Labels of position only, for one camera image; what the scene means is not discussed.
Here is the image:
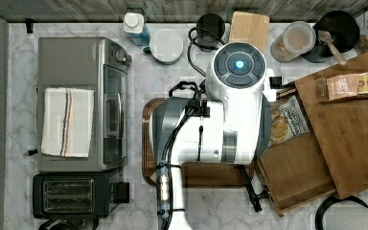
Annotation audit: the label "brown tea bag packets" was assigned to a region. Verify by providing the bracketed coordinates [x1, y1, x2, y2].
[326, 74, 358, 101]

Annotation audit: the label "clear lidded jar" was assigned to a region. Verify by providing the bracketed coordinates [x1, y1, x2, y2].
[270, 21, 316, 62]

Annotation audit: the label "wooden drawer cabinet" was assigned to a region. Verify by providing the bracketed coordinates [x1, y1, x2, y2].
[295, 52, 368, 198]

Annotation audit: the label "wooden serving tray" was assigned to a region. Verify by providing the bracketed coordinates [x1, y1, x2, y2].
[142, 98, 245, 188]

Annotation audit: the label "white lidded mug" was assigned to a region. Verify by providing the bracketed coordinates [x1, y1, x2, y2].
[143, 29, 184, 65]

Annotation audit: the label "wooden spoon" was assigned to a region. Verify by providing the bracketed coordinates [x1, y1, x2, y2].
[318, 30, 346, 65]

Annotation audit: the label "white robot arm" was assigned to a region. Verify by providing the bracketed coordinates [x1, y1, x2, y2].
[149, 42, 276, 230]

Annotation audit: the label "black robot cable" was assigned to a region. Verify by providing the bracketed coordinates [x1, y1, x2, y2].
[187, 27, 226, 78]

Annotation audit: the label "black two-slot toaster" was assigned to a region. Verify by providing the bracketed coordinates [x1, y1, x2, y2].
[33, 170, 130, 219]

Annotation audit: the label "wooden tea bag organizer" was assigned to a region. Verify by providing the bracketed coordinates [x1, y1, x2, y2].
[314, 72, 368, 104]

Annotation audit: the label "black cup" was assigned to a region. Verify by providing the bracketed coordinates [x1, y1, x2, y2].
[196, 13, 225, 53]

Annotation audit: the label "teal canister with wooden lid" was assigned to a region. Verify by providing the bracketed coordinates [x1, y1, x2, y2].
[229, 11, 270, 52]

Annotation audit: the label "blue white plastic bottle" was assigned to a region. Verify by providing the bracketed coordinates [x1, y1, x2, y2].
[124, 12, 150, 46]

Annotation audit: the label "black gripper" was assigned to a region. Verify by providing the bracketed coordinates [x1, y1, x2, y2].
[237, 165, 270, 213]

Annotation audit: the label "silver toaster oven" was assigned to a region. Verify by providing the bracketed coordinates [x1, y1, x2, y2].
[36, 36, 131, 173]

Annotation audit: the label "wooden drawer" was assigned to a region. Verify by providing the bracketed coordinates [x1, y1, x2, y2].
[255, 133, 336, 217]

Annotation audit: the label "black round object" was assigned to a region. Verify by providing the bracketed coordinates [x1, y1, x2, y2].
[314, 196, 368, 230]

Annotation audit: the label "white striped dish towel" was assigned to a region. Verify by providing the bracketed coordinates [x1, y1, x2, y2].
[41, 87, 95, 158]

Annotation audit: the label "black pot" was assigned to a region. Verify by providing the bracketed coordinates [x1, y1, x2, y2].
[302, 11, 360, 63]

